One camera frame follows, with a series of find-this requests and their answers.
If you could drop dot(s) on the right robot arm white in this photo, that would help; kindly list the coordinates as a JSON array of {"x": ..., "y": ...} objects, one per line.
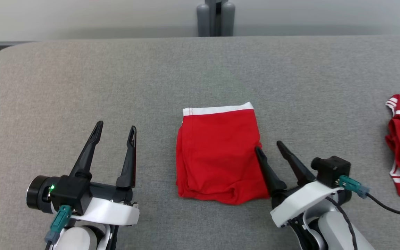
[{"x": 335, "y": 229}]

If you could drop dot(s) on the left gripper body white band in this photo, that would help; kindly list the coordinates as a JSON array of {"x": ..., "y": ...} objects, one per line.
[{"x": 113, "y": 210}]

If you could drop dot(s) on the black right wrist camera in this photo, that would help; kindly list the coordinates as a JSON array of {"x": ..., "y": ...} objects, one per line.
[{"x": 332, "y": 170}]

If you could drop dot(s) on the grey metal partition post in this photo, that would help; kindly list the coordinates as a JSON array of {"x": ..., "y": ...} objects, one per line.
[{"x": 215, "y": 17}]

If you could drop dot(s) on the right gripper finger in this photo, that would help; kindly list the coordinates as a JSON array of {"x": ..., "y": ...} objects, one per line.
[
  {"x": 299, "y": 168},
  {"x": 269, "y": 173}
]

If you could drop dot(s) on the red Bulls jersey shirt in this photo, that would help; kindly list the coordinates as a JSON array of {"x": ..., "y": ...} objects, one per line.
[{"x": 217, "y": 152}]

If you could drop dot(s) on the grey cylinder post foot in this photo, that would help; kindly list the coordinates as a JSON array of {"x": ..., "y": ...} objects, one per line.
[
  {"x": 228, "y": 19},
  {"x": 202, "y": 21}
]

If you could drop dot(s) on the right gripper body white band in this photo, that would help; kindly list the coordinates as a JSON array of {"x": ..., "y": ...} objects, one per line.
[{"x": 300, "y": 201}]

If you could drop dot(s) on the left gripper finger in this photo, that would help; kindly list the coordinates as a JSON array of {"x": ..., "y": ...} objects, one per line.
[
  {"x": 87, "y": 156},
  {"x": 129, "y": 163}
]

